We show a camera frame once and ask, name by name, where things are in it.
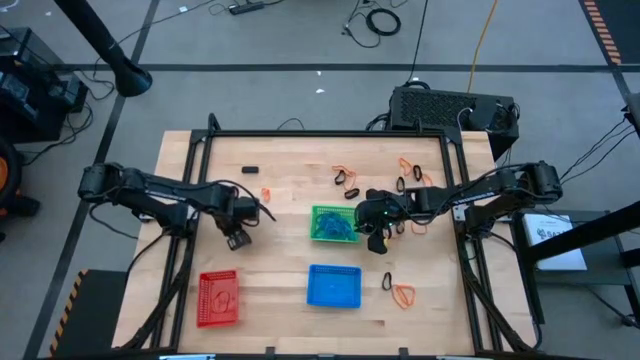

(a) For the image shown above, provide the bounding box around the black power strip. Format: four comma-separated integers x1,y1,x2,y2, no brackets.
228,1,266,16

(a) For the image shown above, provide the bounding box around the black side table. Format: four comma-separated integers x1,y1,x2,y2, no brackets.
509,199,640,331

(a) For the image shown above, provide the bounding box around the orange and black wheeled device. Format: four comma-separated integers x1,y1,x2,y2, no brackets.
0,139,42,221

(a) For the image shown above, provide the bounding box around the red plastic basket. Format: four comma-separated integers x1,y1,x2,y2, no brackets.
196,269,240,329

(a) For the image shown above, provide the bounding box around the yellow floor cable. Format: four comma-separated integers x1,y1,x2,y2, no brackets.
467,0,501,94

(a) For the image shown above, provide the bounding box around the hazard-striped black mat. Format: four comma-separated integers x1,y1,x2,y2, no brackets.
47,268,129,359
579,0,640,66

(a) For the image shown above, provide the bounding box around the black equipment cart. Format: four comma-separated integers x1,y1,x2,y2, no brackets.
0,24,90,144

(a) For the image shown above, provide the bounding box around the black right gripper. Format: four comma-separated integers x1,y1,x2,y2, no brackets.
354,188,420,256

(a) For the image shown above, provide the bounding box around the green plastic basket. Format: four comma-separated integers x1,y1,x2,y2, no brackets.
309,204,362,245

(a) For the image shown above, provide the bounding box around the coiled black cable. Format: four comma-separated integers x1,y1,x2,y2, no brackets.
364,7,403,37

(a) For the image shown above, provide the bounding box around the blue plastic basket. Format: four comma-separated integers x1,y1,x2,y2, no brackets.
305,263,363,310

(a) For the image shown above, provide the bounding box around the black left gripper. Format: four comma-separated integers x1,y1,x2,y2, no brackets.
213,195,262,253

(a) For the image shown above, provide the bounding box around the black floor cable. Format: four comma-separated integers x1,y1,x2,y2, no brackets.
404,0,431,86
559,114,640,181

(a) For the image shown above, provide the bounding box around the black computer tower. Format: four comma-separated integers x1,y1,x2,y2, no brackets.
387,85,520,161

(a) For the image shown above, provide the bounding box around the white printed paper sheet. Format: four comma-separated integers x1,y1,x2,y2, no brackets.
522,213,589,272

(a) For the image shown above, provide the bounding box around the small orange rubber band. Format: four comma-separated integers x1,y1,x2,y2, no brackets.
210,291,237,315

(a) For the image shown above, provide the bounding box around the black pole stand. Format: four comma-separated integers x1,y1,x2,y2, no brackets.
52,0,154,99

